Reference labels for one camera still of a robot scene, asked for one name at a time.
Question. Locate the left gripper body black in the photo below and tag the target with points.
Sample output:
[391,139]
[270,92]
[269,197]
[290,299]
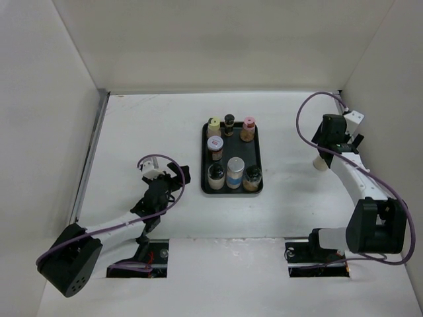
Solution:
[172,187]

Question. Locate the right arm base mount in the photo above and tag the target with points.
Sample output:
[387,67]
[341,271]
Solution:
[303,261]

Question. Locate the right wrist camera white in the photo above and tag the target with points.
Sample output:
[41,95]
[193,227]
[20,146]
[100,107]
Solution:
[353,120]

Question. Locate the small black pepper bottle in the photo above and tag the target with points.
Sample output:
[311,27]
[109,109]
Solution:
[229,120]

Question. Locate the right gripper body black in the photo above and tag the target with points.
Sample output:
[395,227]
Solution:
[317,138]

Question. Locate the black rectangular tray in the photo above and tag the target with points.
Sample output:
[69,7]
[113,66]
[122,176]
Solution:
[233,146]

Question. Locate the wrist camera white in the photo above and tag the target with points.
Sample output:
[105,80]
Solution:
[353,120]
[149,168]

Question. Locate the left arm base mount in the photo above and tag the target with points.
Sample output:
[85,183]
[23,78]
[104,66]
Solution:
[149,261]

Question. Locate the yellow cap spice bottle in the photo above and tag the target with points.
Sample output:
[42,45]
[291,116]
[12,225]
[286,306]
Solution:
[213,128]

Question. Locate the white powder bottle silver cap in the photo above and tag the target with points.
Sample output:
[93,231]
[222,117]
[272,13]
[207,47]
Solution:
[320,164]

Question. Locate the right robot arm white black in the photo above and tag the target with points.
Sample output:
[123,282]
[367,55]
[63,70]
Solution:
[378,222]

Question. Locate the tall blue label spice jar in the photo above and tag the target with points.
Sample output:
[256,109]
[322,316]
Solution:
[234,174]

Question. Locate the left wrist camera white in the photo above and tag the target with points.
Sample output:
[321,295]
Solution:
[149,168]

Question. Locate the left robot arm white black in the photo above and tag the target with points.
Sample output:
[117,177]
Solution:
[121,246]

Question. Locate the brown spice bottle black cap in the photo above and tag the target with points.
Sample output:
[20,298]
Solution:
[252,178]

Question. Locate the white powder bottle black cap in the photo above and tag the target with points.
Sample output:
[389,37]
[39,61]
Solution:
[216,176]

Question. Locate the pink cap spice bottle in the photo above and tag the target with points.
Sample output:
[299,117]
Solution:
[248,129]

